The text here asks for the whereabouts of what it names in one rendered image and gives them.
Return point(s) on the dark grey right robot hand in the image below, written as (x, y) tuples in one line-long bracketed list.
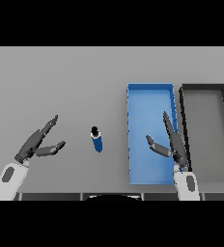
[(176, 144)]

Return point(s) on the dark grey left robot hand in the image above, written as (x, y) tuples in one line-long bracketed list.
[(33, 143)]

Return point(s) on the blue pipe with dark end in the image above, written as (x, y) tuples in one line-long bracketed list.
[(97, 141)]

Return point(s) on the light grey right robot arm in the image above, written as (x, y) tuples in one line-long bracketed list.
[(187, 185)]

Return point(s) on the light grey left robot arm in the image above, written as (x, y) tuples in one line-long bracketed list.
[(9, 181)]

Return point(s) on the blue rectangular bin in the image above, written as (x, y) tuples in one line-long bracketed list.
[(149, 135)]

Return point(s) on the dark grey rectangular bin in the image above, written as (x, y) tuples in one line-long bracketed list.
[(209, 131)]

